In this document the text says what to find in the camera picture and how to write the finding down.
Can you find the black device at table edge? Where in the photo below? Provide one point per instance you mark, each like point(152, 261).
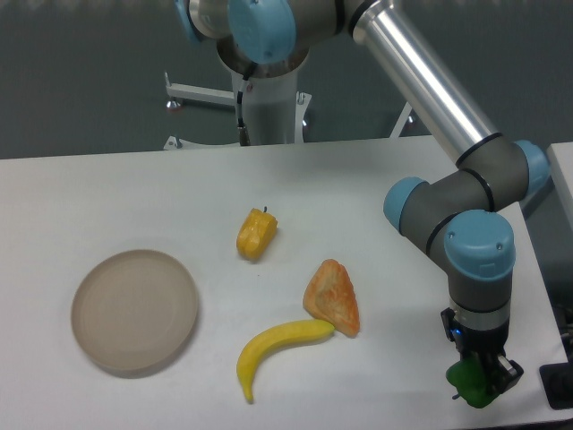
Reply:
point(557, 384)

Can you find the yellow toy banana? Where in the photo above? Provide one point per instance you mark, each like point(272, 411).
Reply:
point(268, 342)

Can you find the green toy pepper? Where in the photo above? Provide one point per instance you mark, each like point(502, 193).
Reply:
point(469, 379)

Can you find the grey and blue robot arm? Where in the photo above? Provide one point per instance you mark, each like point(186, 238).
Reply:
point(456, 221)

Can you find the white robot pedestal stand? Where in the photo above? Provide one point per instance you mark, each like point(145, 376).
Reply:
point(332, 92)

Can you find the yellow toy pepper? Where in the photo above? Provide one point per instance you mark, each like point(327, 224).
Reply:
point(256, 233)

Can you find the white side table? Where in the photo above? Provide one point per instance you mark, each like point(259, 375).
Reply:
point(559, 179)

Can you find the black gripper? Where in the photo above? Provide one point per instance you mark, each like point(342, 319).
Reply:
point(501, 374)

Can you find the beige round plate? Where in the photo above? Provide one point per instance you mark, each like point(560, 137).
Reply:
point(134, 313)

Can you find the orange toy bread slice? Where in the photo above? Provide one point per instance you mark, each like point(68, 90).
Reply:
point(330, 296)

